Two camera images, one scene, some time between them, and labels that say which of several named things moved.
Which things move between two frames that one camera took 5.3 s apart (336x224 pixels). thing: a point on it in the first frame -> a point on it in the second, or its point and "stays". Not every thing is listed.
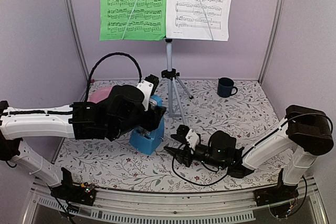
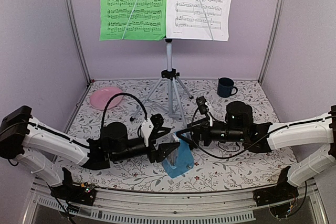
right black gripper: [180, 156] -> [203, 129]
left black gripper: [155, 117] -> [159, 153]
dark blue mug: [224, 87] stays
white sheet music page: [199, 5] stays
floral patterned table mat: [241, 107] stays
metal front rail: [154, 205] stays
